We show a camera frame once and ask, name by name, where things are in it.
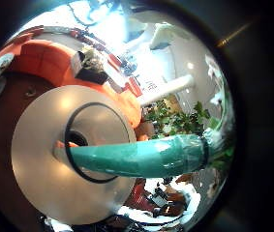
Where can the white round pillar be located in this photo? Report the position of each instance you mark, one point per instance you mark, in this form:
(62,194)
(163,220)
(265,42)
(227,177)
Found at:
(172,88)

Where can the orange curved sofa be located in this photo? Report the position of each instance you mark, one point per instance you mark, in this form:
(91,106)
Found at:
(46,61)

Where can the black planter box with plant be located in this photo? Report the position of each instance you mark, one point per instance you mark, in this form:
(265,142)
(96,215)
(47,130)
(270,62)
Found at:
(91,69)

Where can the green leafy plant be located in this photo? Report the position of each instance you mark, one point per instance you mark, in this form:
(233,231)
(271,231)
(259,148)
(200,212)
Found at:
(175,121)

